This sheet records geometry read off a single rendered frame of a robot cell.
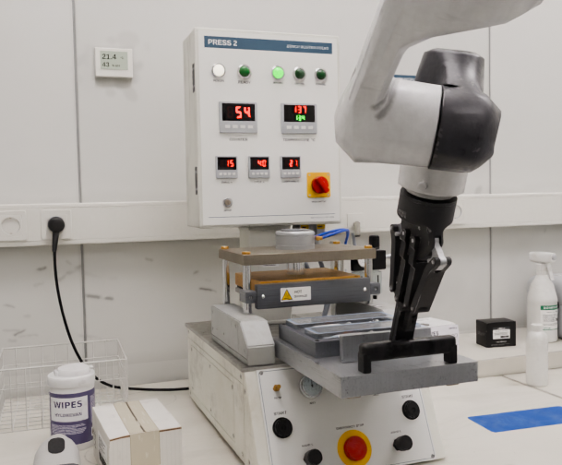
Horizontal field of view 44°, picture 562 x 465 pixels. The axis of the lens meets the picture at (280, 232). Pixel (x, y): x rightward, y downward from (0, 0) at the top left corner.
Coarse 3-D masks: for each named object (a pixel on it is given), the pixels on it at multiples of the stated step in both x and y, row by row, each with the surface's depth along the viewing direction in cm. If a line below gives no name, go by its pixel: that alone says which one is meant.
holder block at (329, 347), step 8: (344, 320) 122; (280, 328) 119; (288, 328) 115; (280, 336) 119; (288, 336) 115; (296, 336) 112; (304, 336) 109; (296, 344) 112; (304, 344) 109; (312, 344) 106; (320, 344) 105; (328, 344) 105; (336, 344) 106; (312, 352) 106; (320, 352) 105; (328, 352) 105; (336, 352) 106
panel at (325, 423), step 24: (264, 384) 116; (288, 384) 117; (264, 408) 114; (288, 408) 116; (312, 408) 117; (336, 408) 118; (360, 408) 119; (384, 408) 121; (312, 432) 115; (336, 432) 116; (360, 432) 118; (384, 432) 119; (408, 432) 120; (288, 456) 112; (336, 456) 115; (384, 456) 117; (408, 456) 119; (432, 456) 120
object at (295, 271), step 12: (288, 264) 138; (300, 264) 138; (240, 276) 140; (252, 276) 137; (264, 276) 136; (276, 276) 136; (288, 276) 136; (300, 276) 135; (312, 276) 135; (324, 276) 134; (336, 276) 134; (348, 276) 134; (240, 288) 142; (252, 288) 133
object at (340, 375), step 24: (360, 336) 102; (384, 336) 104; (288, 360) 113; (312, 360) 104; (336, 360) 103; (384, 360) 103; (408, 360) 102; (432, 360) 102; (336, 384) 95; (360, 384) 95; (384, 384) 96; (408, 384) 97; (432, 384) 99; (456, 384) 102
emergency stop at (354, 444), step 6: (348, 438) 116; (354, 438) 116; (360, 438) 116; (348, 444) 115; (354, 444) 116; (360, 444) 116; (348, 450) 115; (354, 450) 115; (360, 450) 115; (366, 450) 116; (348, 456) 115; (354, 456) 115; (360, 456) 115
